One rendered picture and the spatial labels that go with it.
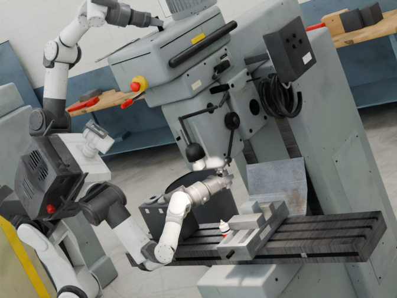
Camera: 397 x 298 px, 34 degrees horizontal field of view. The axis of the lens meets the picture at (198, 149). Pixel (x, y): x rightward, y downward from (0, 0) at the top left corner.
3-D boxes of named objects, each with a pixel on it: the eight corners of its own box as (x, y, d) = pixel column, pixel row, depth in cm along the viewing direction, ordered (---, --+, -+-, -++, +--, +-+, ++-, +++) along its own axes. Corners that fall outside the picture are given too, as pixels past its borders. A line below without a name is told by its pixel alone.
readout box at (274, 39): (299, 80, 254) (280, 29, 249) (280, 84, 260) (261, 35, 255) (319, 61, 269) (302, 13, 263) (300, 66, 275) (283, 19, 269)
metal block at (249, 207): (256, 219, 270) (251, 206, 268) (244, 220, 273) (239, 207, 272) (262, 212, 273) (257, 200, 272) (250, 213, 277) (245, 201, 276)
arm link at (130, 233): (158, 272, 238) (121, 223, 237) (140, 281, 247) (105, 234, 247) (177, 255, 245) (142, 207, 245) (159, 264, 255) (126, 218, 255)
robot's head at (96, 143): (99, 161, 250) (110, 144, 246) (78, 144, 250) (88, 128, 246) (106, 154, 256) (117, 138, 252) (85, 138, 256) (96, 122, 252)
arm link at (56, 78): (67, 44, 269) (62, 98, 271) (39, 39, 260) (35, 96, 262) (83, 44, 261) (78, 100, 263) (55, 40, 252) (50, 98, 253)
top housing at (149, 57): (169, 83, 235) (151, 41, 230) (120, 96, 252) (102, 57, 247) (234, 39, 268) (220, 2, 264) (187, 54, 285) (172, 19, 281)
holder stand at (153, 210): (183, 241, 299) (166, 204, 294) (153, 240, 315) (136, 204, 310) (199, 227, 307) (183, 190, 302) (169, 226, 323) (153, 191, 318)
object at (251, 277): (272, 309, 256) (260, 284, 253) (204, 307, 278) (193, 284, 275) (322, 239, 292) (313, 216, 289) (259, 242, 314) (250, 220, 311)
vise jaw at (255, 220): (259, 229, 263) (256, 220, 262) (230, 230, 272) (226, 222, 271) (266, 220, 267) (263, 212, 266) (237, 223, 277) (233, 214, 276)
